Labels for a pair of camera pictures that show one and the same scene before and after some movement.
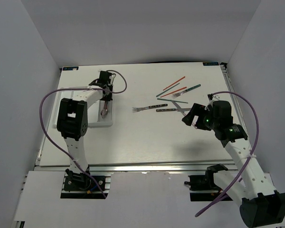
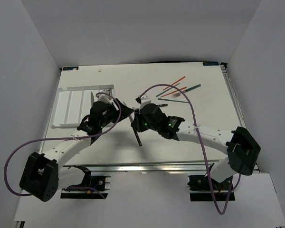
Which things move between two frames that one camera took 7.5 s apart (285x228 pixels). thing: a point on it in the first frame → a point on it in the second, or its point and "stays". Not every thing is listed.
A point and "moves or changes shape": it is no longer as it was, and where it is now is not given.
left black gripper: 108,98 → 126,110
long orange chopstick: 173,84 stays
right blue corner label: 210,63 stays
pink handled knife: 183,112 moves or changes shape
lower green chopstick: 173,100 stays
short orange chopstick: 172,92 stays
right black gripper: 196,109 → 137,123
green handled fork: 178,94 stays
